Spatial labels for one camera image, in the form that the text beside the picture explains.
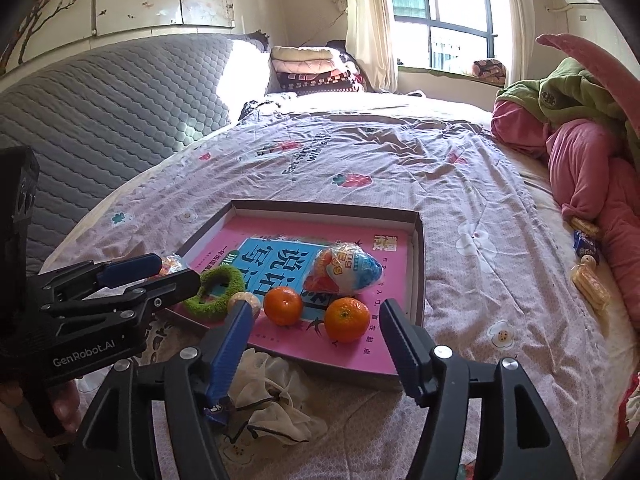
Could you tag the black patterned cloth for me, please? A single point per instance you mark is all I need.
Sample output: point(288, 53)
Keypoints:
point(256, 109)

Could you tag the large red blue toy egg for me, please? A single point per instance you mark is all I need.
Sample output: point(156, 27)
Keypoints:
point(350, 270)

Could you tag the red white cloth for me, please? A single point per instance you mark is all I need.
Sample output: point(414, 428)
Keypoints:
point(631, 405)

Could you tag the cream curtain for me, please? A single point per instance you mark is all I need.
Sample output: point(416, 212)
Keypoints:
point(515, 20)
point(370, 20)

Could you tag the pink folded quilt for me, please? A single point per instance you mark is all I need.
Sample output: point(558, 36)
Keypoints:
point(302, 67)

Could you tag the pink curved pillow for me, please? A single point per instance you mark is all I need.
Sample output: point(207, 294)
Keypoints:
point(595, 55)

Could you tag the person's left hand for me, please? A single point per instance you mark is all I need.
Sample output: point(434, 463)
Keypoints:
point(10, 420)

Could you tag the window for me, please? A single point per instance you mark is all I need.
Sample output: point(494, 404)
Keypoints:
point(450, 10)

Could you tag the cream folded quilt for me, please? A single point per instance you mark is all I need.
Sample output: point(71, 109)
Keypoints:
point(300, 54)

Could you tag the grey cardboard box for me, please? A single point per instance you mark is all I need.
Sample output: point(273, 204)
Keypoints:
point(418, 270)

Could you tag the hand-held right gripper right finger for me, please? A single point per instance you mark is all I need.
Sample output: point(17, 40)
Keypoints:
point(400, 350)

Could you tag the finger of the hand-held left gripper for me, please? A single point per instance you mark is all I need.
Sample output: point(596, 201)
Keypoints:
point(165, 287)
point(130, 267)

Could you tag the walnut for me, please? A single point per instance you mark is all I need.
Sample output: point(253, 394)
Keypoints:
point(245, 295)

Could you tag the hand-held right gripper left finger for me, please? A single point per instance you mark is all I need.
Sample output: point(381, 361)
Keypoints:
point(227, 360)

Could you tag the grey quilted headboard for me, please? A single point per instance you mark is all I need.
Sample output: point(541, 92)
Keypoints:
point(100, 110)

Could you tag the pink book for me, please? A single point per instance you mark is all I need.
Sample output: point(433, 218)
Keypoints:
point(350, 355)

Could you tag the pink blanket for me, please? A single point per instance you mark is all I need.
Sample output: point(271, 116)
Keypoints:
point(585, 160)

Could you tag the cream sheer cloth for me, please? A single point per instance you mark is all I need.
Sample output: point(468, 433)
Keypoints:
point(280, 390)

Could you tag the small blue snack packet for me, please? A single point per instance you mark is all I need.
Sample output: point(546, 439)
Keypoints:
point(586, 246)

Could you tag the patterned folded cloth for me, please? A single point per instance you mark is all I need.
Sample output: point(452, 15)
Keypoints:
point(489, 71)

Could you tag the green fuzzy scrunchie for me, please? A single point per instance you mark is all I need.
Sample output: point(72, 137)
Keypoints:
point(235, 280)

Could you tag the dark patterned folded blanket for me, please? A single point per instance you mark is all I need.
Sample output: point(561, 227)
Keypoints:
point(320, 82)

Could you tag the blue cookie packet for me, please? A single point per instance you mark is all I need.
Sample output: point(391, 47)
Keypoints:
point(216, 415)

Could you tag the orange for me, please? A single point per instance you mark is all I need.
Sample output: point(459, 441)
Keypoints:
point(282, 306)
point(345, 320)

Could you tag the yellow wafer packet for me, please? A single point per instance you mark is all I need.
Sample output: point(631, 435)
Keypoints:
point(586, 226)
point(591, 286)

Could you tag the green blanket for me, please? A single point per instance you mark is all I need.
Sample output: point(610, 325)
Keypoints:
point(575, 90)

